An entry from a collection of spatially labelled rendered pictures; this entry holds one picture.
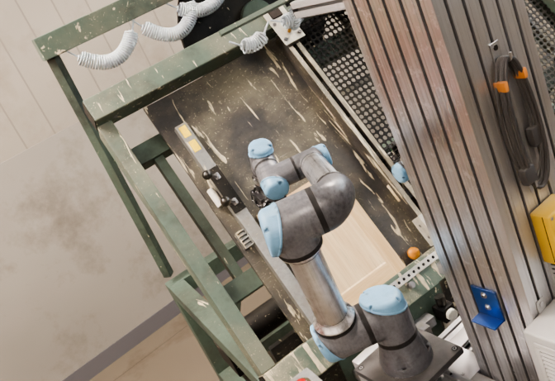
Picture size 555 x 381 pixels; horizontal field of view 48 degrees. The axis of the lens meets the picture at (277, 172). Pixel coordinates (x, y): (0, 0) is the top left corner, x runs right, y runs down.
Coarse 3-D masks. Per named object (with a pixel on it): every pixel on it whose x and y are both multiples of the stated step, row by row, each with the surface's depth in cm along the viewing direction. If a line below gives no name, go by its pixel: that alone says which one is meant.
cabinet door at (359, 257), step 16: (352, 224) 244; (368, 224) 245; (336, 240) 240; (352, 240) 241; (368, 240) 242; (384, 240) 243; (336, 256) 238; (352, 256) 239; (368, 256) 240; (384, 256) 241; (336, 272) 236; (352, 272) 237; (368, 272) 238; (384, 272) 239; (352, 288) 234; (352, 304) 232
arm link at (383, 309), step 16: (368, 288) 171; (384, 288) 169; (368, 304) 164; (384, 304) 162; (400, 304) 163; (368, 320) 164; (384, 320) 163; (400, 320) 164; (384, 336) 165; (400, 336) 165
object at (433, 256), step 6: (426, 258) 240; (432, 258) 240; (438, 258) 240; (420, 264) 238; (426, 264) 239; (408, 270) 237; (414, 270) 237; (420, 270) 237; (402, 276) 235; (408, 276) 236; (414, 276) 236; (396, 282) 234; (402, 282) 235
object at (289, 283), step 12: (180, 132) 243; (192, 132) 244; (192, 156) 243; (204, 156) 241; (204, 168) 239; (216, 192) 241; (240, 216) 235; (252, 228) 234; (252, 240) 234; (264, 240) 233; (264, 252) 232; (276, 264) 231; (276, 276) 232; (288, 276) 230; (288, 288) 228; (300, 288) 229; (300, 300) 228; (312, 312) 227
